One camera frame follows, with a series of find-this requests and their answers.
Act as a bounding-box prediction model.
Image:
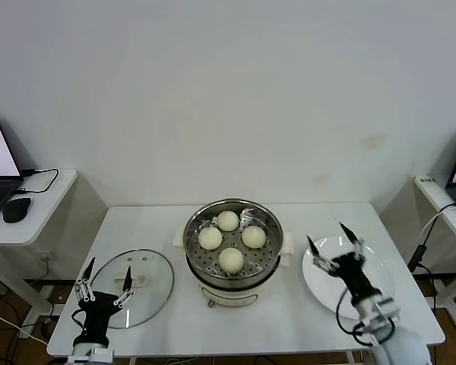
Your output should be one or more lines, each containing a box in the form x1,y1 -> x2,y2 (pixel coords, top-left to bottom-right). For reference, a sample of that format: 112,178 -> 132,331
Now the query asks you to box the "cream electric cooking pot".
173,222 -> 296,307

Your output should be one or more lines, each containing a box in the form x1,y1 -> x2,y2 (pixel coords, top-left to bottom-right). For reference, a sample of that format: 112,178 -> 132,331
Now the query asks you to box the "black computer mouse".
3,196 -> 33,224

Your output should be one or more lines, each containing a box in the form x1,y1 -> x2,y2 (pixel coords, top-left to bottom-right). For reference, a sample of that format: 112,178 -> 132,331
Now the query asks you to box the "white steamed baozi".
218,246 -> 246,273
242,225 -> 267,249
217,210 -> 239,232
198,227 -> 224,251

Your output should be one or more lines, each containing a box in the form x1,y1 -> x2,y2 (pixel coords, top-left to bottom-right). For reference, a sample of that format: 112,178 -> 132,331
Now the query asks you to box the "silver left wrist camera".
65,348 -> 114,365

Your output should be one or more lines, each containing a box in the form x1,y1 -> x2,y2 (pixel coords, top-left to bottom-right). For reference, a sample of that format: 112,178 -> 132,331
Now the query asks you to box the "white round plate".
302,236 -> 397,320

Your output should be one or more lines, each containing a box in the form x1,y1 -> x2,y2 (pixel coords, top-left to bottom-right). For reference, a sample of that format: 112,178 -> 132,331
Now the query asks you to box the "stainless steel steamer basket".
184,197 -> 284,281

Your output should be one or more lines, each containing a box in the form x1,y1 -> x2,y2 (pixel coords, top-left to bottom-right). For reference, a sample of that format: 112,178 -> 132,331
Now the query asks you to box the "white side table with mouse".
0,169 -> 79,332

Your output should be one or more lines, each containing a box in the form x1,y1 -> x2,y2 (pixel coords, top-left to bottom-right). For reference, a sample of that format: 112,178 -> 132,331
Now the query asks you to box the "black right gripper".
306,222 -> 379,303

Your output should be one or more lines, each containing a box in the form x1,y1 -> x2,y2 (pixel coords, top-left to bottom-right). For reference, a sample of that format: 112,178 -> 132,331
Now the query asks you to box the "round glass pot lid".
87,249 -> 175,329

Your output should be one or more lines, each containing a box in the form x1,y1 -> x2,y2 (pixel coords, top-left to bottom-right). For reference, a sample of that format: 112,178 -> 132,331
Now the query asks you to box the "white side table with label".
413,175 -> 456,330

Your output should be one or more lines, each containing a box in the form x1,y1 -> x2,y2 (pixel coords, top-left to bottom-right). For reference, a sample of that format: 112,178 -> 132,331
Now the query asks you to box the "black laptop power cable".
14,167 -> 61,195

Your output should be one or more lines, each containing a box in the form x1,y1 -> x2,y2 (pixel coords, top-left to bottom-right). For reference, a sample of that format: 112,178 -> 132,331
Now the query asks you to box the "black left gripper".
74,256 -> 135,345

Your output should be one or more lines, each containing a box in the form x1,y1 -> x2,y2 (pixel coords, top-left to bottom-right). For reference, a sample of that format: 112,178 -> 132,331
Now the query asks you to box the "white floor cable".
0,306 -> 50,346

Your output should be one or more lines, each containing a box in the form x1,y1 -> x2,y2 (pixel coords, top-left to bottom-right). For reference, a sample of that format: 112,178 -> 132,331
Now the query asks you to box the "charger cable with black adapter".
408,203 -> 456,275

